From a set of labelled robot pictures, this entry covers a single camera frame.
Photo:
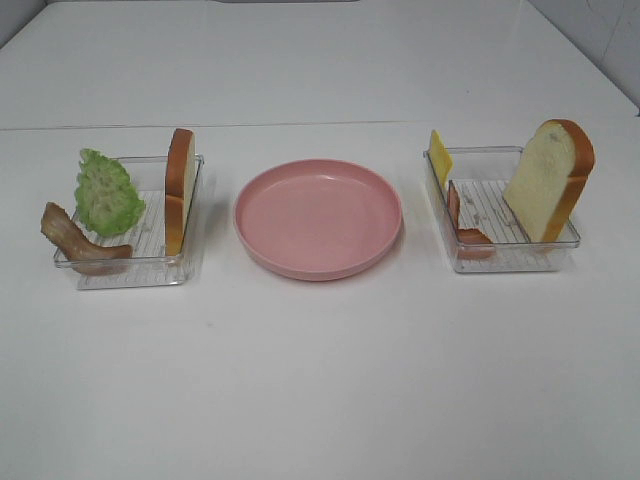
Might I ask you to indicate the pink round plate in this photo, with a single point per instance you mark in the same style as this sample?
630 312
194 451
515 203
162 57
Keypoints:
318 219

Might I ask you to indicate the clear plastic tray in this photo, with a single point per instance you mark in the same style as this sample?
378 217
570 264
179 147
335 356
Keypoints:
480 174
149 266

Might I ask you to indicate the right clear plastic tray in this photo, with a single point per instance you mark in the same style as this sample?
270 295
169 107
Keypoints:
480 174

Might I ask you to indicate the green lettuce leaf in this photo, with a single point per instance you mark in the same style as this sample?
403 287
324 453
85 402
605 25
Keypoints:
107 202

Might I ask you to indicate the pink bacon strip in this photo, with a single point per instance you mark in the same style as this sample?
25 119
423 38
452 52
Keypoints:
475 245

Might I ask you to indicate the brown bacon strip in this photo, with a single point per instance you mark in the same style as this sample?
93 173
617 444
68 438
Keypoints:
87 257

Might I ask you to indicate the left clear plastic tray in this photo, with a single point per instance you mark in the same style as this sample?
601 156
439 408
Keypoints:
149 266

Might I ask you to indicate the yellow cheese slice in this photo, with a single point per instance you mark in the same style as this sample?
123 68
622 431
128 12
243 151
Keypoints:
442 163

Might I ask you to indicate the toast bread slice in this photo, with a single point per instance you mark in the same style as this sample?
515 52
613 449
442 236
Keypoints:
179 184
550 177

